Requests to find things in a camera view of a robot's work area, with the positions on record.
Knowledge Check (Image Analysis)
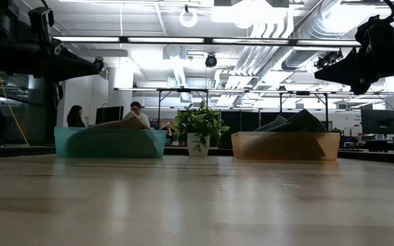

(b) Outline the yellow hanging cable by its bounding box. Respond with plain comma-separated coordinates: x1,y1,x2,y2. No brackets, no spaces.
0,70,30,146

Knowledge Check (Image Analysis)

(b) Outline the green translucent plastic bin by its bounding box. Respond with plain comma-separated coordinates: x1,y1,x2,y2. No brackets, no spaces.
53,126,167,159

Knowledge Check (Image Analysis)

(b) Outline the black background table frame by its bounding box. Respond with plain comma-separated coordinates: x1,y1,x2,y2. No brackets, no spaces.
113,87,330,120

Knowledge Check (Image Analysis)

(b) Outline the orange translucent plastic bin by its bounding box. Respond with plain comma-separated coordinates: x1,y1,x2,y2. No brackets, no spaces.
231,131,341,161

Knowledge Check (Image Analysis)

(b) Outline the black overhead camera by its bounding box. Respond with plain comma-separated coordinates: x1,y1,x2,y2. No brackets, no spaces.
205,53,218,68

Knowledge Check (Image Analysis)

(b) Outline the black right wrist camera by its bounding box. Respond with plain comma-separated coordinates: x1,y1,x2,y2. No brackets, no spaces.
356,15,391,45

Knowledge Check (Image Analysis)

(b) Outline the black computer monitor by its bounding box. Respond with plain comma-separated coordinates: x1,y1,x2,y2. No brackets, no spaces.
95,105,124,126
360,109,394,135

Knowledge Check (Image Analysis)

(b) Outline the beige cap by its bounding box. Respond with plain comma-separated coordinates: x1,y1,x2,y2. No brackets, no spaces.
92,114,150,131

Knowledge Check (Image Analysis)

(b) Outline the overhead light bar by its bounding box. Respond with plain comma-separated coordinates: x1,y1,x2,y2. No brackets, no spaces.
52,36,362,48

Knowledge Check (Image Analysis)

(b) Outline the seated person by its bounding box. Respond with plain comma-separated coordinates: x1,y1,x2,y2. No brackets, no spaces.
66,105,87,128
123,101,151,129

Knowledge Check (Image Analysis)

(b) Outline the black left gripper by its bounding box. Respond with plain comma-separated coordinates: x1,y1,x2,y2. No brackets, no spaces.
22,33,102,82

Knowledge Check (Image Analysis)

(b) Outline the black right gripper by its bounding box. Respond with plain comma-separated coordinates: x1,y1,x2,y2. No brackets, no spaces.
315,40,394,96

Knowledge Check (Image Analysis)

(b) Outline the potted green plant white pot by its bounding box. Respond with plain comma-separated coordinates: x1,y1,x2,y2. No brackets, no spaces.
171,100,231,157

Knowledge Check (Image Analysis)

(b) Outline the white ring light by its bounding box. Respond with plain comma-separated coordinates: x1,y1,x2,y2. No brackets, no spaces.
179,7,199,29

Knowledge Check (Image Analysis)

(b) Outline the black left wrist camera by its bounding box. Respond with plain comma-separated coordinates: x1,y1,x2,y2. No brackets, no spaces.
28,6,55,35

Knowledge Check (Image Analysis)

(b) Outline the dark cluttered desk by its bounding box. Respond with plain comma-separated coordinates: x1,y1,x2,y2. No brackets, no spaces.
352,135,394,154

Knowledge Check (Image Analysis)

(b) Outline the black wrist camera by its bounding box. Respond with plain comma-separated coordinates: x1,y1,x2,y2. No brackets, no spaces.
28,6,55,35
356,15,391,45

